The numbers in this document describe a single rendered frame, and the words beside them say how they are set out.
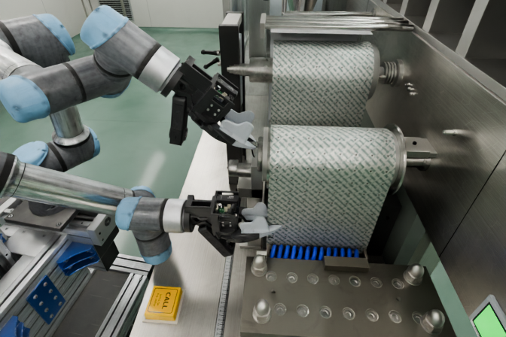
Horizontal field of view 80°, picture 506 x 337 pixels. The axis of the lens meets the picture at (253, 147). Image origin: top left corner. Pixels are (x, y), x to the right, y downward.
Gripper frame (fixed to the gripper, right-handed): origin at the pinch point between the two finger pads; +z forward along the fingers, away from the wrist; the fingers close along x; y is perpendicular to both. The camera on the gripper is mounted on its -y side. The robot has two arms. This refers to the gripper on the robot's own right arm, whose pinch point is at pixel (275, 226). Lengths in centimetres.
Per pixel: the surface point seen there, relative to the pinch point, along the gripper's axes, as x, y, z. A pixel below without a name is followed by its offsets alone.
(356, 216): -0.2, 5.0, 16.9
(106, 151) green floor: 163, -109, -148
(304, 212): -0.2, 5.4, 5.9
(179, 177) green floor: 133, -109, -73
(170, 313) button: -12.8, -16.6, -23.3
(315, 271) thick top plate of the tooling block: -6.8, -6.1, 8.8
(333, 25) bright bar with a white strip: 30.0, 36.2, 11.7
